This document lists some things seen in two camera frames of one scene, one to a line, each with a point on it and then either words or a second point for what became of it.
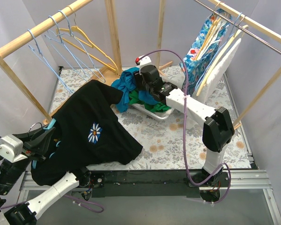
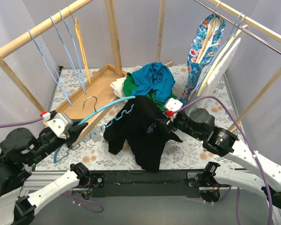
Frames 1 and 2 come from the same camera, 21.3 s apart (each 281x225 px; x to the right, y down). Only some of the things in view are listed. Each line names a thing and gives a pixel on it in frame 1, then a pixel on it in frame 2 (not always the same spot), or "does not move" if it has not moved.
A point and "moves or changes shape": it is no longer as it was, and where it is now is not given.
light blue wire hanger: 79,50 to 73,47
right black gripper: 139,79 to 171,125
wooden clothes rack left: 107,75 does not move
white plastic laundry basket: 141,108 to 154,80
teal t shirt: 127,82 moves or changes shape
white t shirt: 165,114 to 117,86
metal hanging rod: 245,29 does not move
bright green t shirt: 155,107 to 128,90
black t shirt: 89,130 to 138,126
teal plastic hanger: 34,162 moves or changes shape
